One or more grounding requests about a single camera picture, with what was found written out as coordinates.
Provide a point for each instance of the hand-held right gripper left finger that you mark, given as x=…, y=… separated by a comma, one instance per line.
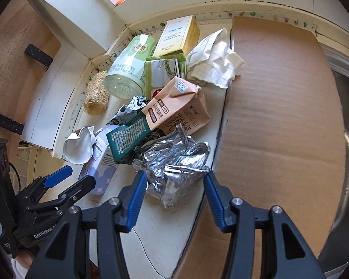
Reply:
x=135, y=199

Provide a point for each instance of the cactus print sealing tape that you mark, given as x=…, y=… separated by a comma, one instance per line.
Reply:
x=250, y=14

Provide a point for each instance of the loofah scrubber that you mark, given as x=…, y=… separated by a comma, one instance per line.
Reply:
x=96, y=96

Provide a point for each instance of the wooden cutting board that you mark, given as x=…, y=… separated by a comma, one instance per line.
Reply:
x=14, y=87

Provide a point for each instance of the silver foil bag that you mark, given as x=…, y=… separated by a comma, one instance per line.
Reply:
x=174, y=162

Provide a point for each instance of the green label milk tea bottle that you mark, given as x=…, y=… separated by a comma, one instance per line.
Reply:
x=128, y=66

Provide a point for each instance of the green and white carton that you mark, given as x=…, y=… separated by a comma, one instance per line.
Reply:
x=160, y=72

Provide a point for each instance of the crushed white paper cup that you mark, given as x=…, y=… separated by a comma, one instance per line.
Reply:
x=78, y=148

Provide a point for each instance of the beige drink carton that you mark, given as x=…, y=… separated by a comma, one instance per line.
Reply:
x=174, y=104

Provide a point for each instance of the yellow and white box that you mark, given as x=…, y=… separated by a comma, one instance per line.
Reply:
x=177, y=35

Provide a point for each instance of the brown cardboard sheet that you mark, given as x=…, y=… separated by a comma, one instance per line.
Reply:
x=279, y=122

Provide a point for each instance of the crumpled grid paper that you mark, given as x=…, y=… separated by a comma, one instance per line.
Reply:
x=215, y=61

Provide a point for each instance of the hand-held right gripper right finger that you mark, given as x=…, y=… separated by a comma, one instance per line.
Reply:
x=215, y=202

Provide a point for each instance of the dark green carton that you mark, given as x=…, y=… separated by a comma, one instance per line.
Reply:
x=128, y=136

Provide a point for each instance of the black cutting board foot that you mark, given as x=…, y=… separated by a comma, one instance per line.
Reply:
x=38, y=55
x=8, y=123

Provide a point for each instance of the black and white patterned wrapper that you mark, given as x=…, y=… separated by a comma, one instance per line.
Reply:
x=128, y=110

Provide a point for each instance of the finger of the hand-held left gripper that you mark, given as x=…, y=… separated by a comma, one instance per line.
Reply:
x=78, y=187
x=58, y=175

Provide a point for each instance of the purple and white carton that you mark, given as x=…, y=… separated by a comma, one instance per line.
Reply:
x=104, y=165

